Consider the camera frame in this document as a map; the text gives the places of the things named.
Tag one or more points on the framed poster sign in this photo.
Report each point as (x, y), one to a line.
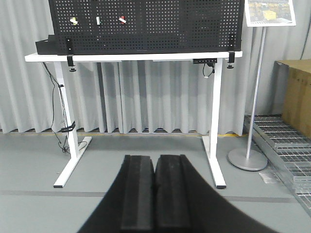
(269, 13)

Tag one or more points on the left black pegboard clamp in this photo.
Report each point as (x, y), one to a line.
(70, 54)

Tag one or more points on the black pegboard clamp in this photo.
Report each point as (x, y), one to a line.
(70, 54)
(231, 51)

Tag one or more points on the grey curtain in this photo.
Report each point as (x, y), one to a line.
(139, 95)

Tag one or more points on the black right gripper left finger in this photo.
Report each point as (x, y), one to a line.
(127, 207)

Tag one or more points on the brown cardboard box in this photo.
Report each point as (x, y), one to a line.
(297, 102)

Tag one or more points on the black perforated pegboard panel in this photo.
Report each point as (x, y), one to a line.
(152, 26)

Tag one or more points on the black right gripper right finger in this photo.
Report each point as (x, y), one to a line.
(186, 203)

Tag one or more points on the black tray on desk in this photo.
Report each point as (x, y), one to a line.
(47, 46)

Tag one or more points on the right black pegboard clamp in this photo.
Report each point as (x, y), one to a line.
(231, 51)

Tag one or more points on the yellow-lit white toggle switch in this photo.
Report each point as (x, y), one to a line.
(74, 21)

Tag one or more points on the desk height control panel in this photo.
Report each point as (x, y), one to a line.
(205, 61)

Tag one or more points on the stacked metal grating panels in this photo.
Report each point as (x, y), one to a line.
(289, 152)

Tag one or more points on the green-lit white toggle switch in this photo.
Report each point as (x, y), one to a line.
(98, 20)

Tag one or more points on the white standing desk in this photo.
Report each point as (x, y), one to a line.
(210, 141)

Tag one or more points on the silver poster stand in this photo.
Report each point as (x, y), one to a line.
(246, 158)

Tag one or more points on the red toggle switch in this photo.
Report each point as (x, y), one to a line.
(122, 20)

